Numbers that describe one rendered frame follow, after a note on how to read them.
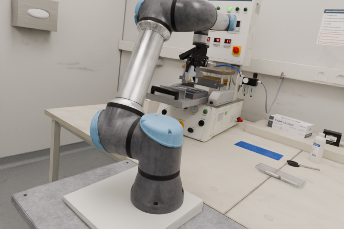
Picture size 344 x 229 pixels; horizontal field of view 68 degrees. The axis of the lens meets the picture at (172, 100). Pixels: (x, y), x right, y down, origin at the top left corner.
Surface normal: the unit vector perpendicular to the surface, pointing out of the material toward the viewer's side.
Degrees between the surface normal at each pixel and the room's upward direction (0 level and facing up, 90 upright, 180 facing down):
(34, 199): 0
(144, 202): 75
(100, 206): 4
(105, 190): 4
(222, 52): 90
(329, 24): 90
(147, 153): 95
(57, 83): 90
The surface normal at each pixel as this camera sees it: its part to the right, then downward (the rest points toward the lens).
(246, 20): -0.54, 0.09
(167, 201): 0.37, -0.07
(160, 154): 0.02, 0.22
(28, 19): 0.75, 0.23
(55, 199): 0.14, -0.97
